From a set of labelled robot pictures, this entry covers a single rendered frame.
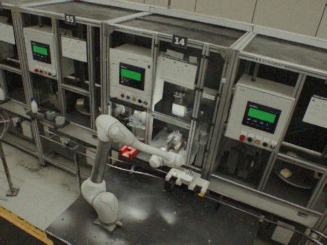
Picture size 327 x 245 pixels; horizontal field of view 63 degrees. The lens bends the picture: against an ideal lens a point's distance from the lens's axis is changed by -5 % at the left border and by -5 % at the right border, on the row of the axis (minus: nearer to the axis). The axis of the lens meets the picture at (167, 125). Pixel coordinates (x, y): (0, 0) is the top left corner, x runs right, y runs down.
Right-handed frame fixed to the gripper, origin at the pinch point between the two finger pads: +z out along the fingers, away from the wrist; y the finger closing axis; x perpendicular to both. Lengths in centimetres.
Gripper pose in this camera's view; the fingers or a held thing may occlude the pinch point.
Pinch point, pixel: (173, 140)
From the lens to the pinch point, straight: 266.9
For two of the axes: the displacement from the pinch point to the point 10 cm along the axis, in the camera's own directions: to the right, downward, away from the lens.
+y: 0.9, -8.4, -5.4
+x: -9.0, -3.0, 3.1
